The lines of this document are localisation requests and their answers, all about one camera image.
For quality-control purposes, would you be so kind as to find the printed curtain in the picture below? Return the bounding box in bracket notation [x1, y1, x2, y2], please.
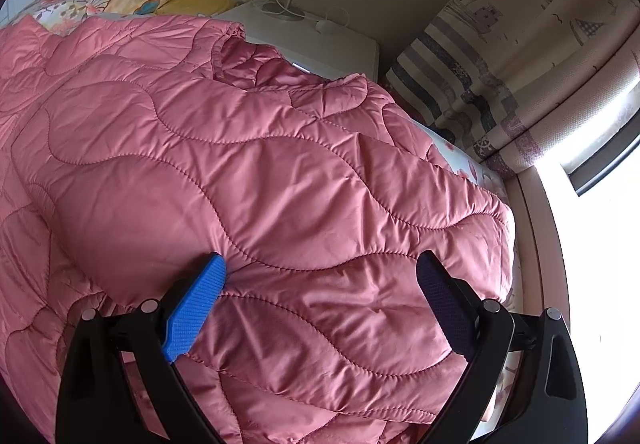
[384, 0, 640, 177]

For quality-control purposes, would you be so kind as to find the small white round device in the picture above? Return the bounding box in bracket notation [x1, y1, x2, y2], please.
[314, 7, 351, 34]

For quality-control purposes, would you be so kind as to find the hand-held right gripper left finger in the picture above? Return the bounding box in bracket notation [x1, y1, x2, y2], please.
[55, 251, 226, 444]

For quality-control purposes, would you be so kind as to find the pink quilted comforter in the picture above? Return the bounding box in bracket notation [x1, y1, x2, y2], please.
[0, 14, 516, 444]

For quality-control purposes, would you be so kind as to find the white nightstand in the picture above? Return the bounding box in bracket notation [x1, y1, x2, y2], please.
[215, 0, 383, 86]

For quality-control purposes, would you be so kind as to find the floral bed sheet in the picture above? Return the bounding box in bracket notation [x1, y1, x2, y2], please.
[27, 0, 526, 425]

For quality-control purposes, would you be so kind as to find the dark window frame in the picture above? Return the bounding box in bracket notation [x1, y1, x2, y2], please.
[560, 121, 640, 197]

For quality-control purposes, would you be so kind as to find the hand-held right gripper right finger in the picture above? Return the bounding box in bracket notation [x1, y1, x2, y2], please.
[415, 250, 588, 444]

